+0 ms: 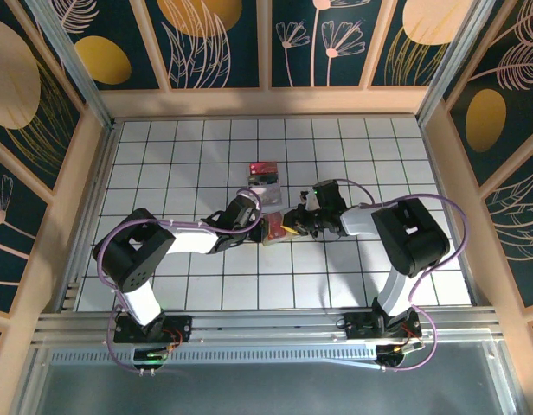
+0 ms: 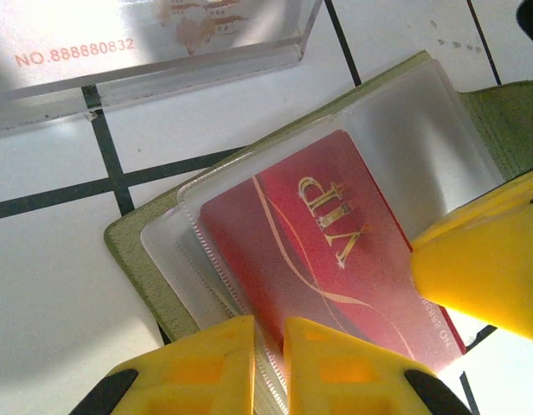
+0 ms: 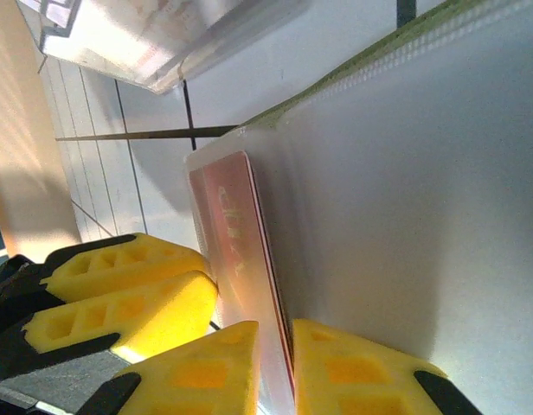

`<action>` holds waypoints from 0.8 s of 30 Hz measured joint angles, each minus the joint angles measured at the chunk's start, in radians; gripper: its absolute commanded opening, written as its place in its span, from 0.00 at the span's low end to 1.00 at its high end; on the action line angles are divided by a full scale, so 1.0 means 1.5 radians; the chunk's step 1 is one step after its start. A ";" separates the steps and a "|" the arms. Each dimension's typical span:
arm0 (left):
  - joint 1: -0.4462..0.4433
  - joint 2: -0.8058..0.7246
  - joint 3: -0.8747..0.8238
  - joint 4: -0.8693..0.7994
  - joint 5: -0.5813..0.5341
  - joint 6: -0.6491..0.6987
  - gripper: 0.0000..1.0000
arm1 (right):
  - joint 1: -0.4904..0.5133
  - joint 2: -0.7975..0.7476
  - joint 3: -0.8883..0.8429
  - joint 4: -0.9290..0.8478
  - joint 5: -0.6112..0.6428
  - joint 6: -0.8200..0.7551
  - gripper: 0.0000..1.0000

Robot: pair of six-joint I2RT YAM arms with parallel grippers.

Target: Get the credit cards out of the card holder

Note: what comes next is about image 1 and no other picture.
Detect clear acrylic tiered card stand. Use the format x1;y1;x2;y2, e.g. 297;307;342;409
247;160;285;207

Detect black connector module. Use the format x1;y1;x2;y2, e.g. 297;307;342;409
132;345;172;374
376;343;423;373

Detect aluminium side rail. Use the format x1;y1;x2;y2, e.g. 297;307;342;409
58;120;123;312

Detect aluminium front rail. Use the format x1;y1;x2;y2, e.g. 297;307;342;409
32;307;501;347

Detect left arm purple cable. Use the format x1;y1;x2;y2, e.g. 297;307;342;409
95;189;263;375

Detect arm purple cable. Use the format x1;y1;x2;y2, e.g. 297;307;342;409
333;178;471;374
95;189;263;375

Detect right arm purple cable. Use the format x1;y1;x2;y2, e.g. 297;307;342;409
333;178;471;374

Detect aluminium corner post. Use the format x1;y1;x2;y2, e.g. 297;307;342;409
414;0;487;126
23;0;117;129

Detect white VIP card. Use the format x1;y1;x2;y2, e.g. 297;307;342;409
248;184;284;205

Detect grey slotted cable duct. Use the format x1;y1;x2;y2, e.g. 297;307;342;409
49;348;380;365

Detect black VIP card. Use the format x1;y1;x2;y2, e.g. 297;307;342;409
247;172;279;186

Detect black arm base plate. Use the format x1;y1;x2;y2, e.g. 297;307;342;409
343;311;423;342
113;314;194;345

